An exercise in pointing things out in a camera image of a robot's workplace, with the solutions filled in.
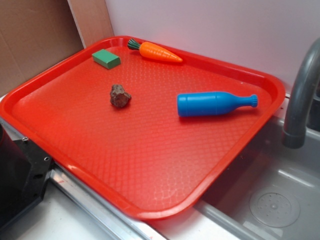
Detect red plastic tray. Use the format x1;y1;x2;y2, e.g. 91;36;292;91
0;36;285;220

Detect blue plastic bottle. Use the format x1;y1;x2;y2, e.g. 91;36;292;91
176;91;258;117

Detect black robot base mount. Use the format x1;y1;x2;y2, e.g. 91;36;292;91
0;126;53;231

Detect grey toy sink basin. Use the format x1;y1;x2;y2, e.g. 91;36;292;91
189;109;320;240

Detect orange toy carrot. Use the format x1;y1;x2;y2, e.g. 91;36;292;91
127;38;183;63

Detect brown rock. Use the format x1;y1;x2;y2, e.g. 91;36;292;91
109;84;132;108

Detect green rectangular block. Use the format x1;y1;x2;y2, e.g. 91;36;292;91
91;49;121;70

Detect brown cardboard panel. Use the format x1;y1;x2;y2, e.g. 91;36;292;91
0;0;114;96

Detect grey toy faucet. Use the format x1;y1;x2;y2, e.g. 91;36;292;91
282;39;320;149

